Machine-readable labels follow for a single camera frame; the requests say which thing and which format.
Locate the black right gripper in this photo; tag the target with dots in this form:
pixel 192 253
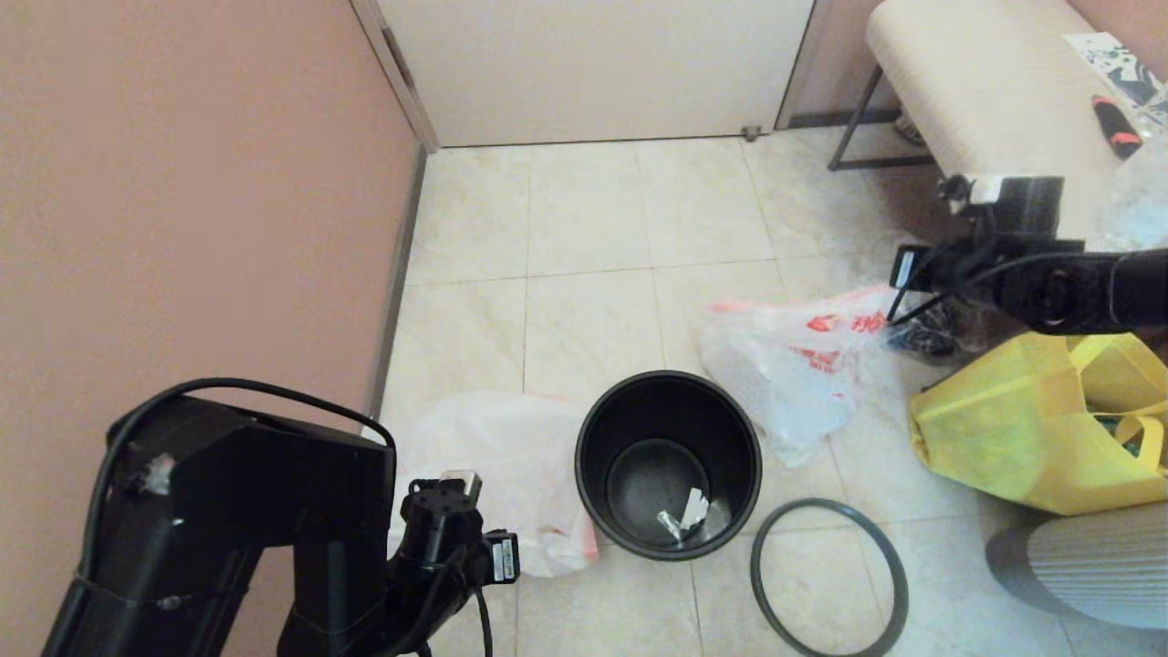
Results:
pixel 954 274

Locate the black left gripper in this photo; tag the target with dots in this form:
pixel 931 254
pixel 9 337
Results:
pixel 465 584

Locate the white plastic bag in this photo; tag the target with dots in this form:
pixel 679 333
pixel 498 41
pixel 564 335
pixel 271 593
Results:
pixel 511 438

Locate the used trash bag red print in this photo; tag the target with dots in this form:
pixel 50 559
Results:
pixel 785 383

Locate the grey ribbed robot base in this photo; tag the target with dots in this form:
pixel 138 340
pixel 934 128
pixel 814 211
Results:
pixel 1095 566

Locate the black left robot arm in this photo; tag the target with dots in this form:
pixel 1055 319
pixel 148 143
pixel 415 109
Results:
pixel 255 493

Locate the clear bag with dark items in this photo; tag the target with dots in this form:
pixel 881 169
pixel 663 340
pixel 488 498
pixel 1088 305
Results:
pixel 922 342

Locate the yellow tote bag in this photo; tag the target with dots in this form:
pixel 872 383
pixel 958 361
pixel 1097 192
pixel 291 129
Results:
pixel 1004 438

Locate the black trash bin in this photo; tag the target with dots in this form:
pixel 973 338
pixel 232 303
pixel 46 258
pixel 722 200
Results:
pixel 639 411

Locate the grey patterned shoe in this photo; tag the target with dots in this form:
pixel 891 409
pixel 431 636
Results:
pixel 906 130

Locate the light wood-grain bench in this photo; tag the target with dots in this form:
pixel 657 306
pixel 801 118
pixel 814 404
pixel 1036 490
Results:
pixel 985 91

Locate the clear plastic bottle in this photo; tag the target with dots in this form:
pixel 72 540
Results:
pixel 1141 210

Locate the clear wrapper scrap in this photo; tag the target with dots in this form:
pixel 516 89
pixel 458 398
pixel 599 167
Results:
pixel 669 526

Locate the black orange tool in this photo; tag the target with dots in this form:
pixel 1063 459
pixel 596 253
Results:
pixel 1116 128

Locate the white paper scrap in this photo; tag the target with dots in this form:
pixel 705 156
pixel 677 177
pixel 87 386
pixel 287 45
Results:
pixel 695 509

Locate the black white printed paper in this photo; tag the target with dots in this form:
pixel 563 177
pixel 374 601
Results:
pixel 1109 62

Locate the white door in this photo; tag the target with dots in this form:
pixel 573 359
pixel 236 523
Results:
pixel 593 73

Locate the left wrist camera unit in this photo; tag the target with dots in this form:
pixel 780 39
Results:
pixel 438 520

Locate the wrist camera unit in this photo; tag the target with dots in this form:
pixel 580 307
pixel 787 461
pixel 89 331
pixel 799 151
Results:
pixel 438 520
pixel 1031 205

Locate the right wrist camera unit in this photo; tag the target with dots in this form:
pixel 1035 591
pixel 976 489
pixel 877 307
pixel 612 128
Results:
pixel 1031 205

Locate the black metal bench frame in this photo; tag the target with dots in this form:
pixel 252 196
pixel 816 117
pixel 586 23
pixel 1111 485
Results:
pixel 876 163

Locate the dark wall baseboard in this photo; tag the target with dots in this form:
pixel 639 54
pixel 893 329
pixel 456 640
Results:
pixel 401 274
pixel 821 119

